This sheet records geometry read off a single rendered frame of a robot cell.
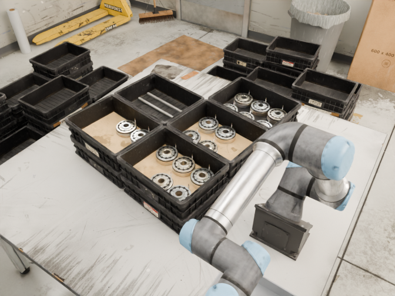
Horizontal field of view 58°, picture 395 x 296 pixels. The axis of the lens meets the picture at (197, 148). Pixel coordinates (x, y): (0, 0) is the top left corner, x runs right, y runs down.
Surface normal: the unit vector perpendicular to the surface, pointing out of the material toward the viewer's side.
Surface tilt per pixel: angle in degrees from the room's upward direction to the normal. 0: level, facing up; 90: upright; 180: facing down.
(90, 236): 0
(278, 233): 90
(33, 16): 90
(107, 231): 0
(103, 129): 0
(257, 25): 90
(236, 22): 90
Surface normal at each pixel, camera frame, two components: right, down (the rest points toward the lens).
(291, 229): -0.56, 0.55
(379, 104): 0.00, -0.74
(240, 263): -0.26, -0.60
